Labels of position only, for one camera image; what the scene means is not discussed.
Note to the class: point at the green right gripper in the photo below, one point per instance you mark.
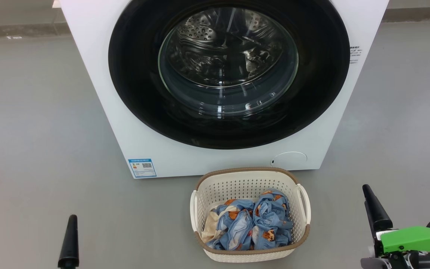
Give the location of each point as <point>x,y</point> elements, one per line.
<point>413,239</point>

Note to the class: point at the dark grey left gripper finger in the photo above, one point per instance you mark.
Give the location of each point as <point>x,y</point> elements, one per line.
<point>69,246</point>

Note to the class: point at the blue cream bear print garment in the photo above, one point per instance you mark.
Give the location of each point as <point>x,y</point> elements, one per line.
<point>233,228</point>

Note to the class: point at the black round glass washer door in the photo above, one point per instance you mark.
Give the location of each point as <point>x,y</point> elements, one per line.
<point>133,74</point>

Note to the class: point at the white front-load washing machine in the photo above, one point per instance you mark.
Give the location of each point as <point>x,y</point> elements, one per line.
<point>88,74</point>

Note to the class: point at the steel washer drum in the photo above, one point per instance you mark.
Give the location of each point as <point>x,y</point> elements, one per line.
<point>215,41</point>

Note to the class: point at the oval white filter cover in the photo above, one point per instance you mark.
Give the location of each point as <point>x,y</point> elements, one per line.
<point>289,159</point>

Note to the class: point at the blue energy label sticker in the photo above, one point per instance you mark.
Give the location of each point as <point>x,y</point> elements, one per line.
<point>142,168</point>

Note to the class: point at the cream perforated laundry basket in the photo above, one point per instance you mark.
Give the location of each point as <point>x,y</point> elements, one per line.
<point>248,179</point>

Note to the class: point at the printed warning text label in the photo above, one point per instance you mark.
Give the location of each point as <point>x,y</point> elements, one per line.
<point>355,54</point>

